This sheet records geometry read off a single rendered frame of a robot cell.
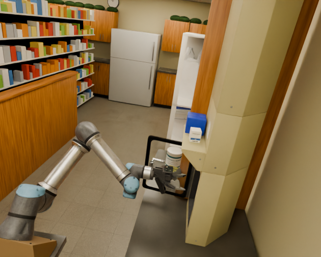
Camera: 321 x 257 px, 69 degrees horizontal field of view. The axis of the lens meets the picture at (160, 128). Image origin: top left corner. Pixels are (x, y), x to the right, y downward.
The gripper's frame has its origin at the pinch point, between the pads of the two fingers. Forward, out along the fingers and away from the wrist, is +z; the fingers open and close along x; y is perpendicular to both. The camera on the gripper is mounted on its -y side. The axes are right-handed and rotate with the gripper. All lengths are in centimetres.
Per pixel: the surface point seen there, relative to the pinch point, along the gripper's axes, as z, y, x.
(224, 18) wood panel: 4, 87, 21
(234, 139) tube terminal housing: 15.2, 38.4, -15.8
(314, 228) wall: 48, 17, -37
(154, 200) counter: -16.7, -27.8, 13.5
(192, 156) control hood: -1.0, 26.4, -15.8
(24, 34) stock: -241, 42, 211
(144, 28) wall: -139, 67, 540
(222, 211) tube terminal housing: 21.1, -5.9, -10.7
